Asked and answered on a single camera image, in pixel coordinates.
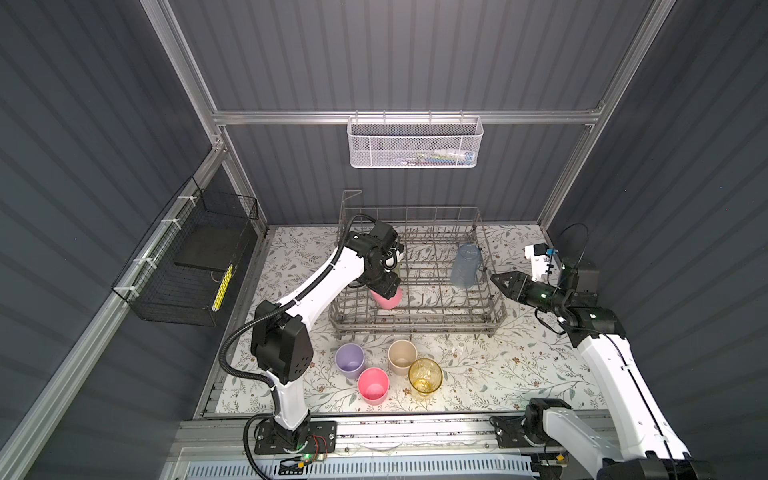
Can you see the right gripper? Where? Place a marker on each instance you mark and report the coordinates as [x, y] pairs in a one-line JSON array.
[[519, 282]]

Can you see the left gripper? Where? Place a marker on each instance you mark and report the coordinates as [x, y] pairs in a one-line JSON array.
[[388, 287]]

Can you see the pink cup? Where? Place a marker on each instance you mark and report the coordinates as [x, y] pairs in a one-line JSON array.
[[373, 385], [388, 303]]

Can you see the blue-grey transparent cup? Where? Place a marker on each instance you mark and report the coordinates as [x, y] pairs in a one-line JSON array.
[[465, 267]]

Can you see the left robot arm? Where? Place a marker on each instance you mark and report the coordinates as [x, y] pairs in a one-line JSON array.
[[280, 339]]

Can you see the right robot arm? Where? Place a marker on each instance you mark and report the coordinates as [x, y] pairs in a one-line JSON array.
[[647, 447]]

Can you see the beige cup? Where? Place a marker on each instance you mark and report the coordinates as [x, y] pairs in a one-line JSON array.
[[401, 355]]

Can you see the purple cup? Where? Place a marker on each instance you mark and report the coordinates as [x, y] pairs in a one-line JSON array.
[[350, 360]]

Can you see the pink cup front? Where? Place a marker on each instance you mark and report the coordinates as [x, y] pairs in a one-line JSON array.
[[373, 385]]

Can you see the yellow transparent cup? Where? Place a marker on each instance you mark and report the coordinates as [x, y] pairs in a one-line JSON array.
[[425, 376]]

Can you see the items in white basket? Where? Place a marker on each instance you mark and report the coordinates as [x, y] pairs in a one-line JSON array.
[[441, 157]]

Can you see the yellow brush in basket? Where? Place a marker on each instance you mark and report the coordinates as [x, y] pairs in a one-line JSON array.
[[222, 289]]

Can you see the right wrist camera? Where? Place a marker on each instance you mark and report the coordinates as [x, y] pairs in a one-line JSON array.
[[545, 264]]

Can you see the grey wire dish rack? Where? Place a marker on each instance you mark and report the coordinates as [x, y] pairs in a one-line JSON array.
[[431, 303]]

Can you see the white mesh wall basket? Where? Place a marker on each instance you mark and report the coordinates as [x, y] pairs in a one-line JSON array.
[[377, 142]]

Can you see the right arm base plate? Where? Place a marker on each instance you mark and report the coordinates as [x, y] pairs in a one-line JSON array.
[[510, 432]]

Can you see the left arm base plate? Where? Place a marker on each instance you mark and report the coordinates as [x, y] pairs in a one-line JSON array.
[[311, 437]]

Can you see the black wire wall basket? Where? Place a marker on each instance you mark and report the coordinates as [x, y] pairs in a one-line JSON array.
[[175, 277]]

